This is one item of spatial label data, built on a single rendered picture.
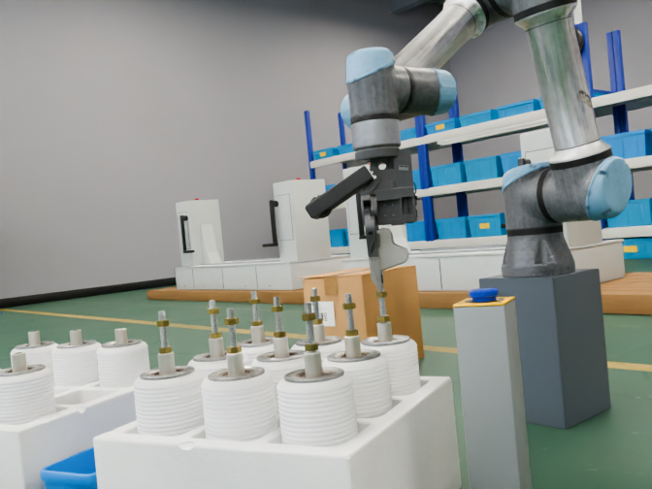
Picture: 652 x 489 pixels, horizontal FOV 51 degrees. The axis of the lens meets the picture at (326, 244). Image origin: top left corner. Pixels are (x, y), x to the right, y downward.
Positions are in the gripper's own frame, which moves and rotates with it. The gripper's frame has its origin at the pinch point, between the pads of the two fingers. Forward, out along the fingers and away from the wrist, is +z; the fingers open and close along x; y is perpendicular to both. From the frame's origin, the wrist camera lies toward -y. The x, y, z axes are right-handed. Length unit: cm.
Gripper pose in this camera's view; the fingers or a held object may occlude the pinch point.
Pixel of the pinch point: (375, 280)
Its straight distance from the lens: 107.1
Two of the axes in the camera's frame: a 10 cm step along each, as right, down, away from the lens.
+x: 1.4, -0.3, 9.9
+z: 0.9, 10.0, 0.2
